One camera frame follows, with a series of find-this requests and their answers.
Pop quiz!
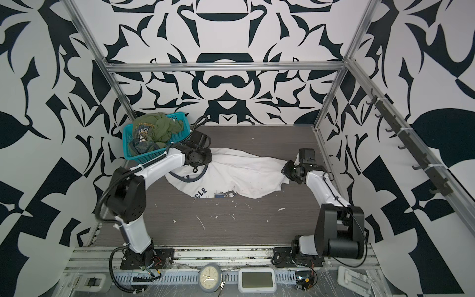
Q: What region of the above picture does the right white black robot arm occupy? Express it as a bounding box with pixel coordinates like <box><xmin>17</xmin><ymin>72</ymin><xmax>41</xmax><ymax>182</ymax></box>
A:
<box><xmin>282</xmin><ymin>148</ymin><xmax>367</xmax><ymax>260</ymax></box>

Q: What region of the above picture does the black wall hook rail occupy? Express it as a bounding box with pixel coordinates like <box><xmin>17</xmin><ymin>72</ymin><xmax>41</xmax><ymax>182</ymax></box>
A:
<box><xmin>367</xmin><ymin>90</ymin><xmax>454</xmax><ymax>196</ymax></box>

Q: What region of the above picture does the green tank top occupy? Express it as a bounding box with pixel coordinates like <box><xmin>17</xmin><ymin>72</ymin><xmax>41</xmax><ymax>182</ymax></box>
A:
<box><xmin>128</xmin><ymin>113</ymin><xmax>184</xmax><ymax>156</ymax></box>

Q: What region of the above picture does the white digital display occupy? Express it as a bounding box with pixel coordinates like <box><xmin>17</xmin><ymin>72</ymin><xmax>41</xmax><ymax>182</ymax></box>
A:
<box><xmin>238</xmin><ymin>267</ymin><xmax>277</xmax><ymax>293</ymax></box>

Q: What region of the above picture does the teal plastic basket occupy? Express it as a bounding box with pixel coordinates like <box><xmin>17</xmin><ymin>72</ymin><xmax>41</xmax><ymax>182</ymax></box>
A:
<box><xmin>122</xmin><ymin>112</ymin><xmax>190</xmax><ymax>163</ymax></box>

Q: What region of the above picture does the round analog clock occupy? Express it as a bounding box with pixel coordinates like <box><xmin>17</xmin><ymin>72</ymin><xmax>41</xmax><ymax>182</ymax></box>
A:
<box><xmin>198</xmin><ymin>264</ymin><xmax>223</xmax><ymax>293</ymax></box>

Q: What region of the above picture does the white tank top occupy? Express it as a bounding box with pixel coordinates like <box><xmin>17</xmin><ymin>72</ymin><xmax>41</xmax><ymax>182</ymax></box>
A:
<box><xmin>165</xmin><ymin>148</ymin><xmax>289</xmax><ymax>199</ymax></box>

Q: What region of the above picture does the horizontal aluminium frame bar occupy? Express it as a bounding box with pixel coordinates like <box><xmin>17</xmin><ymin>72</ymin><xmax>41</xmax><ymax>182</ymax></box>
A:
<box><xmin>105</xmin><ymin>61</ymin><xmax>344</xmax><ymax>73</ymax></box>

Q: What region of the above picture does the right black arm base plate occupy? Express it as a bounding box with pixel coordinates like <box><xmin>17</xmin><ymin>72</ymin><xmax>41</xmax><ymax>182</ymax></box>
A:
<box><xmin>271</xmin><ymin>247</ymin><xmax>324</xmax><ymax>268</ymax></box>

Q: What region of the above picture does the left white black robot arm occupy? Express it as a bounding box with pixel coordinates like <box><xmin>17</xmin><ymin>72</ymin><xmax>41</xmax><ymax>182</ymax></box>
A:
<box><xmin>94</xmin><ymin>131</ymin><xmax>212</xmax><ymax>254</ymax></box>

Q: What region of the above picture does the white plastic stand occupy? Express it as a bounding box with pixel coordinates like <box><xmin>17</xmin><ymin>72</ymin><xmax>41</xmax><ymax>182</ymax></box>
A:
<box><xmin>337</xmin><ymin>266</ymin><xmax>372</xmax><ymax>297</ymax></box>

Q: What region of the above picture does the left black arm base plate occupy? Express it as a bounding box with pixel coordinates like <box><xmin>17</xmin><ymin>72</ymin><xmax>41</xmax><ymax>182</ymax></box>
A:
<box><xmin>120</xmin><ymin>248</ymin><xmax>175</xmax><ymax>270</ymax></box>

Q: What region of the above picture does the small green circuit board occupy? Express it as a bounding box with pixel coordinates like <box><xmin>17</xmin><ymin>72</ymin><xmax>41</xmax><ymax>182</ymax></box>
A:
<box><xmin>295</xmin><ymin>271</ymin><xmax>318</xmax><ymax>291</ymax></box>

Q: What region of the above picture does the black corrugated cable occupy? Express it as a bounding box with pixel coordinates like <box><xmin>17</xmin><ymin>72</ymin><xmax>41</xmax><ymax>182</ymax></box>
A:
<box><xmin>108</xmin><ymin>244</ymin><xmax>149</xmax><ymax>294</ymax></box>

